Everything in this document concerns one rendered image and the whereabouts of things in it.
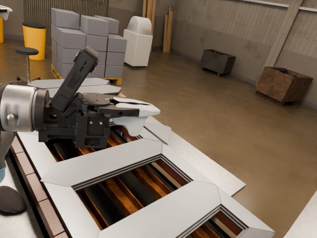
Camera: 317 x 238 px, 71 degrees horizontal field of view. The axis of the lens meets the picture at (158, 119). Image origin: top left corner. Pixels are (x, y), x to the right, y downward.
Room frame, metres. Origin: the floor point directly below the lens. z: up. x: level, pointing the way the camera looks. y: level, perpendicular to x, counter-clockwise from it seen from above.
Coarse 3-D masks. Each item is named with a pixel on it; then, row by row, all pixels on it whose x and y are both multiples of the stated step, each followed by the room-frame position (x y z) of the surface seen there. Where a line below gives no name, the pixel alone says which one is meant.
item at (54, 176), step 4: (52, 168) 0.80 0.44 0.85; (56, 168) 0.81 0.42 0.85; (48, 172) 0.77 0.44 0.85; (52, 172) 0.77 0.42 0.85; (56, 172) 0.78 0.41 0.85; (48, 176) 0.74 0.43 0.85; (52, 176) 0.75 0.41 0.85; (56, 176) 0.76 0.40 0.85; (60, 176) 0.76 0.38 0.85; (52, 180) 0.73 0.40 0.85; (56, 180) 0.73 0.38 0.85; (60, 180) 0.74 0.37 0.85; (64, 180) 0.74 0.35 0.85; (56, 184) 0.71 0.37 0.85; (60, 184) 0.72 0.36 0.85; (64, 184) 0.72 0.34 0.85
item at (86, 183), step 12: (156, 156) 1.10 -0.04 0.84; (120, 168) 0.91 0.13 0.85; (132, 168) 0.96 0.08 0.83; (96, 180) 0.81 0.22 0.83; (192, 180) 0.96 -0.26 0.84; (48, 192) 0.66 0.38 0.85; (60, 216) 0.57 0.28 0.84; (204, 216) 0.73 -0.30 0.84; (228, 216) 0.78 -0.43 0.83; (192, 228) 0.66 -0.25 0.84; (240, 228) 0.74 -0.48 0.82
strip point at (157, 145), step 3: (144, 138) 1.25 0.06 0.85; (147, 141) 1.23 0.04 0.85; (150, 141) 1.24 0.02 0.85; (153, 141) 1.24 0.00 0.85; (156, 141) 1.25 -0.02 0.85; (150, 144) 1.20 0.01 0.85; (153, 144) 1.21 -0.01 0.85; (156, 144) 1.21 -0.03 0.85; (159, 144) 1.22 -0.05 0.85; (156, 147) 1.18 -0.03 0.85; (159, 147) 1.19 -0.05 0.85; (159, 150) 1.16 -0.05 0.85
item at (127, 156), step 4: (120, 144) 1.12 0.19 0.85; (112, 148) 1.06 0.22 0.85; (116, 148) 1.07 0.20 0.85; (120, 148) 1.08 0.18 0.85; (124, 148) 1.09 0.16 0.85; (116, 152) 1.04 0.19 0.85; (120, 152) 1.05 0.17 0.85; (124, 152) 1.06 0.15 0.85; (128, 152) 1.07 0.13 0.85; (120, 156) 1.01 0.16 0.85; (124, 156) 1.02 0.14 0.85; (128, 156) 1.03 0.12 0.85; (132, 156) 1.03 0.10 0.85; (124, 160) 0.98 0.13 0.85; (128, 160) 0.99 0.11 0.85; (132, 160) 1.00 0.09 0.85; (136, 160) 1.01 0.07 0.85; (128, 164) 0.96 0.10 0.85
